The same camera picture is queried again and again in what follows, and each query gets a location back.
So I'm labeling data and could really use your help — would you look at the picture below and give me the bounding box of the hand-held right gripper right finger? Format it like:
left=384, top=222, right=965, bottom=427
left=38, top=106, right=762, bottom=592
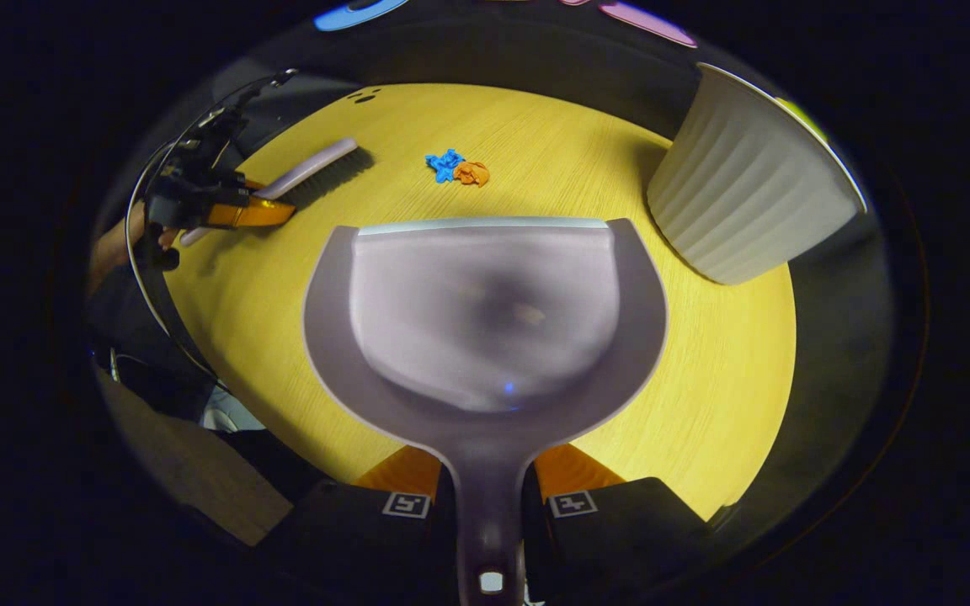
left=523, top=444, right=713, bottom=606

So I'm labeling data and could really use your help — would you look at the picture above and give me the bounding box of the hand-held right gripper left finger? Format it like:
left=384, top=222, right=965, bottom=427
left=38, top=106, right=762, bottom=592
left=270, top=444, right=461, bottom=606

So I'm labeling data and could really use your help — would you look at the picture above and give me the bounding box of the small light purple broom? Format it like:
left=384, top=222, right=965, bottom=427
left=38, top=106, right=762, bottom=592
left=179, top=137, right=376, bottom=247

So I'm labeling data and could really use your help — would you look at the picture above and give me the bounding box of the thin white cable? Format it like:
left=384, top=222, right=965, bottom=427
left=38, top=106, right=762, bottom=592
left=125, top=72, right=301, bottom=380

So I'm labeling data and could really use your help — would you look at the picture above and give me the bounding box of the light purple dustpan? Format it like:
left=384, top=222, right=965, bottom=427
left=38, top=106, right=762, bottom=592
left=302, top=216, right=669, bottom=606

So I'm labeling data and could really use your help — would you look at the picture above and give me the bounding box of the white shoe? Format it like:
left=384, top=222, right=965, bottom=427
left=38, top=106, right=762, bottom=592
left=199, top=385, right=269, bottom=435

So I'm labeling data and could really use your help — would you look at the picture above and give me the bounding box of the white ribbed garbage bin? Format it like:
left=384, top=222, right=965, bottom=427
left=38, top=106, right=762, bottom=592
left=647, top=63, right=869, bottom=285

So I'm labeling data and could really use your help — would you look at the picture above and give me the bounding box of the blue paper trash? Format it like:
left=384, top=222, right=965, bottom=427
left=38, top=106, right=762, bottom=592
left=426, top=149, right=466, bottom=183

